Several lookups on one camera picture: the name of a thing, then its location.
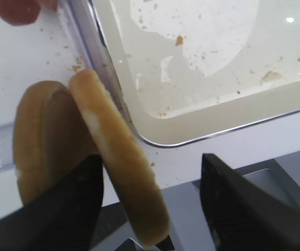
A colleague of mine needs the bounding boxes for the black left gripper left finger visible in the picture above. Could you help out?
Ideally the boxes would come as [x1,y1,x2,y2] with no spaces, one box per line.
[0,155,103,250]

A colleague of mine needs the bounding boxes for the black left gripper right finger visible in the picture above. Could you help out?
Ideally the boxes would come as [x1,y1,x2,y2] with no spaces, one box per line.
[201,154,300,250]

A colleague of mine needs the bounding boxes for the bun bottom slice placed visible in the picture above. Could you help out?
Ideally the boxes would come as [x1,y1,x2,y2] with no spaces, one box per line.
[69,69,169,246]

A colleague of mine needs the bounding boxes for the tomato slices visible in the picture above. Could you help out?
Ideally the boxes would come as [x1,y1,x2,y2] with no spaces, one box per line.
[0,0,59,26]

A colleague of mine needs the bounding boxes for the bun bottom slice standing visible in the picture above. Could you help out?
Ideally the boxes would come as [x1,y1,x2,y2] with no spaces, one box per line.
[13,81,99,205]

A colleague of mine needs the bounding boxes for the cream metal tray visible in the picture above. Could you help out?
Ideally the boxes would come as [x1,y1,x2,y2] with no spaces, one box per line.
[93,1,300,146]

